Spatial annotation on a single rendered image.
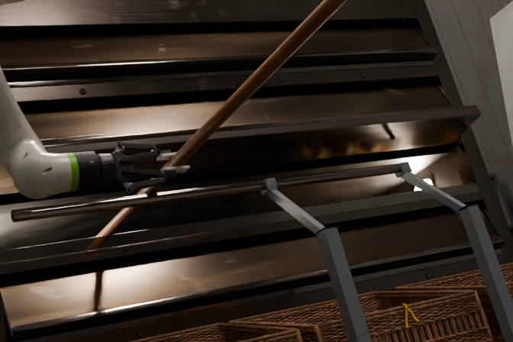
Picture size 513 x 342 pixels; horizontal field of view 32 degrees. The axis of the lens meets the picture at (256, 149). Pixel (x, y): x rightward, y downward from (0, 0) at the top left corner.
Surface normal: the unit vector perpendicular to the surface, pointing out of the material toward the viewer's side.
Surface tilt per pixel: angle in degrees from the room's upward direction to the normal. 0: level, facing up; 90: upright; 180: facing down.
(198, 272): 70
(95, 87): 90
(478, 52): 90
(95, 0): 90
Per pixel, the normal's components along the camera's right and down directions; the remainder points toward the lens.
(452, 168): -0.87, 0.09
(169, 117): 0.30, -0.68
